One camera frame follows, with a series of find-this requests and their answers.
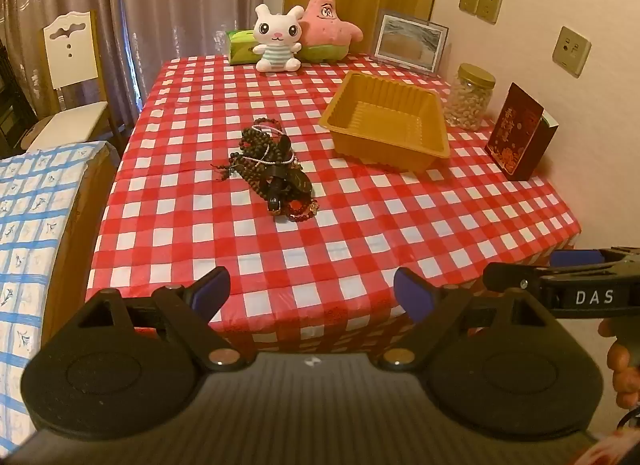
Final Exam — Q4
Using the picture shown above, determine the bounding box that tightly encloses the white pearl necklace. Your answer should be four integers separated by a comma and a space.
250, 126, 296, 168

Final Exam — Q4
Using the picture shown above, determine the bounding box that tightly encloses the red checkered tablecloth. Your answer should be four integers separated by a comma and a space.
86, 54, 583, 346

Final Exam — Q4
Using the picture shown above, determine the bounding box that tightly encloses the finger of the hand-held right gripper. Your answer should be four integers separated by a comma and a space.
482, 262, 557, 298
550, 246, 640, 272

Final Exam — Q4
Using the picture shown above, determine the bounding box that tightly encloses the black wristwatch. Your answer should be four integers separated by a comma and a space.
267, 135, 314, 214

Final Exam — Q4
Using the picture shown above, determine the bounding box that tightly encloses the white bunny plush toy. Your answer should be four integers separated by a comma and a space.
250, 4, 305, 73

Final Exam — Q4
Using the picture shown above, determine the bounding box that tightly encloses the large beige wall socket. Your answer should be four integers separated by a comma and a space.
552, 26, 592, 78

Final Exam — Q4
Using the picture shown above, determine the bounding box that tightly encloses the cashew jar with gold lid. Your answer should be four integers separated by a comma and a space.
443, 63, 496, 132

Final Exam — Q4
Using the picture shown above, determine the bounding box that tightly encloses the white wooden chair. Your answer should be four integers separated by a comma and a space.
22, 10, 123, 153

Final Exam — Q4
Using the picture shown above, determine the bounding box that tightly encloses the pink starfish plush toy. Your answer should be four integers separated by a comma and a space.
299, 0, 364, 64

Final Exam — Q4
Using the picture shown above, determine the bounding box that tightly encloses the green tissue box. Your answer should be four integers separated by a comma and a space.
225, 29, 261, 66

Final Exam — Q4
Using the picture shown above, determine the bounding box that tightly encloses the wooden bed frame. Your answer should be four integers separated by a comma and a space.
42, 144, 122, 346

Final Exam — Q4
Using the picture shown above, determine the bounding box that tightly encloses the small-bead brown necklace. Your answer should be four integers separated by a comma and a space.
210, 151, 252, 182

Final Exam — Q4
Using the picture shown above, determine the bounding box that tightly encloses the dark red gift box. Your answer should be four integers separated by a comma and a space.
484, 82, 559, 182

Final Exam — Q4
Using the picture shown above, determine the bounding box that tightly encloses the dark wooden bead necklace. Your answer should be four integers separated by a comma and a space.
239, 127, 282, 196

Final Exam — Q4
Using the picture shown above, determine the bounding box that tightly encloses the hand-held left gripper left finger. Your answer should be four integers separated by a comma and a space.
64, 266, 256, 373

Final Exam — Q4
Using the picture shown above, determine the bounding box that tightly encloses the person's right hand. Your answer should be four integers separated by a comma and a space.
597, 318, 640, 410

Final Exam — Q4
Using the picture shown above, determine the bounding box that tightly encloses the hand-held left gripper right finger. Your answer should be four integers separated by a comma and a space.
377, 267, 576, 369

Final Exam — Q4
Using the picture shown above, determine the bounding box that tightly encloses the grey patterned curtain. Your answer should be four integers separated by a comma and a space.
0, 0, 275, 118

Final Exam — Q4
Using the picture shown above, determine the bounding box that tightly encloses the gold plastic tray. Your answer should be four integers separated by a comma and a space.
319, 71, 451, 173

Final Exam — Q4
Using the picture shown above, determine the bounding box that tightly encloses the dark furniture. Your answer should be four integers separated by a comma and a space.
0, 40, 40, 156

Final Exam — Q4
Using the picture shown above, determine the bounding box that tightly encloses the clear picture frame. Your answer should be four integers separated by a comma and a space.
372, 9, 449, 76

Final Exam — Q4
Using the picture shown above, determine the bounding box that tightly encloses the reddish bead bracelet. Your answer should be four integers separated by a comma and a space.
272, 199, 320, 224

